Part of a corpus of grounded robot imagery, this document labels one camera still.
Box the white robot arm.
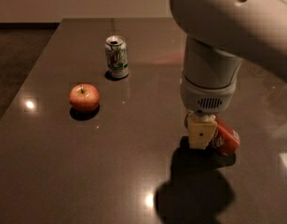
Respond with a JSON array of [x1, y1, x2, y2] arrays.
[[170, 0, 287, 149]]

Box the white green soda can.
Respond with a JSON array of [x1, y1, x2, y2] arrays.
[[104, 35, 129, 79]]

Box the red coke can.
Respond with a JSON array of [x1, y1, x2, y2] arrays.
[[211, 116, 240, 156]]

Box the red apple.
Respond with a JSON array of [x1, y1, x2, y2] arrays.
[[69, 83, 100, 113]]

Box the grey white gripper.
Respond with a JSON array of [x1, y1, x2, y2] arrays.
[[180, 76, 236, 149]]

